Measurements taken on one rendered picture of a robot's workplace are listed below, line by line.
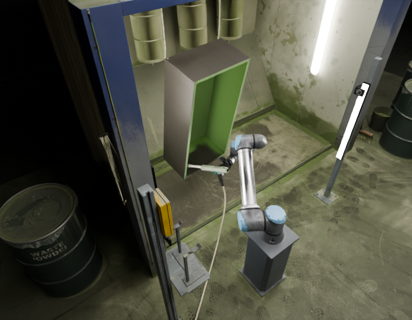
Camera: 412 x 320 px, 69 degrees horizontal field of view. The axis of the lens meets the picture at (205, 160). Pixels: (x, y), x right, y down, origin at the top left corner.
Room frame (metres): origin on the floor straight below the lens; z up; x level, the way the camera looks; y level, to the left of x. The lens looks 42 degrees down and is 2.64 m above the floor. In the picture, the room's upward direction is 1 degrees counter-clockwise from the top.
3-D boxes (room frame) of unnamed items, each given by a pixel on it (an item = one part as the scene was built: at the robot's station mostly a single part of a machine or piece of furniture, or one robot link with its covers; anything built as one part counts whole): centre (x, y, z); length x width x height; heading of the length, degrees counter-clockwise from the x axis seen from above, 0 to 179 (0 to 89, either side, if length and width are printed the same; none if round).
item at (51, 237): (1.44, 1.27, 0.44); 0.59 x 0.58 x 0.89; 106
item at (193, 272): (1.03, 0.15, 0.95); 0.26 x 0.15 x 0.32; 35
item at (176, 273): (1.01, 0.16, 0.78); 0.31 x 0.23 x 0.01; 35
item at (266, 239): (1.36, -0.50, 0.69); 0.19 x 0.19 x 0.10
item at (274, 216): (1.36, -0.49, 0.83); 0.17 x 0.15 x 0.18; 92
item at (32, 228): (1.44, 1.28, 0.86); 0.54 x 0.54 x 0.01
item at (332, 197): (2.29, -1.38, 0.01); 0.20 x 0.20 x 0.01; 35
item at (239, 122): (3.28, 0.01, 0.11); 2.70 x 0.02 x 0.13; 125
